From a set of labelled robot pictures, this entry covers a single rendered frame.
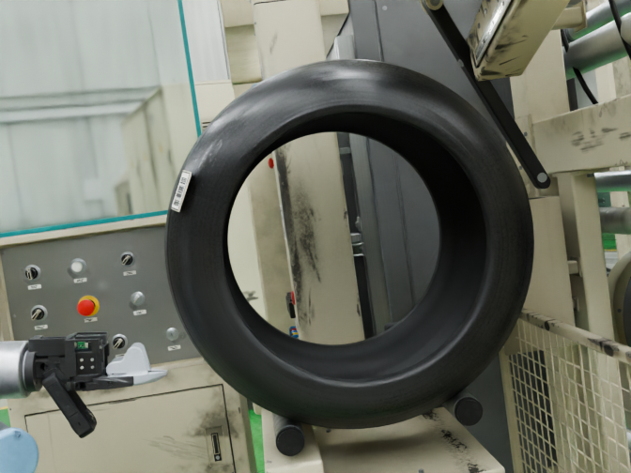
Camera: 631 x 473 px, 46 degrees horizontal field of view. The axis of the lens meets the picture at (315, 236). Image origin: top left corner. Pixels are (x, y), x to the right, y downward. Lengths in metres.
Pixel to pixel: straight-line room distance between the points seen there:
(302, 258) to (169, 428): 0.62
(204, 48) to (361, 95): 9.83
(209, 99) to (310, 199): 3.23
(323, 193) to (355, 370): 0.36
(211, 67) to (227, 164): 9.81
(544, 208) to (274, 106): 0.65
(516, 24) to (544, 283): 0.51
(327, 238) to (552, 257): 0.45
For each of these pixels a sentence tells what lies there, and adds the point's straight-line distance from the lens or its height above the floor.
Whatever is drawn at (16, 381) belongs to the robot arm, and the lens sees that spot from 1.24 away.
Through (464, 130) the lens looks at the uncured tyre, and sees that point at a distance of 1.14.
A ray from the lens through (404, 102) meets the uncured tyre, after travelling 1.12.
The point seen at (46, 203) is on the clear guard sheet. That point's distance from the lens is 1.90.
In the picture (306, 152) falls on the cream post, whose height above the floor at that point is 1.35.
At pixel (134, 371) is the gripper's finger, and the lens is 1.23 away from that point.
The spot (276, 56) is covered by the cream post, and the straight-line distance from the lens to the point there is 1.51.
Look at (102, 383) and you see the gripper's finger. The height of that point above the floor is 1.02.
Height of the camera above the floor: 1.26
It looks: 3 degrees down
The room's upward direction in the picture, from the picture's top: 8 degrees counter-clockwise
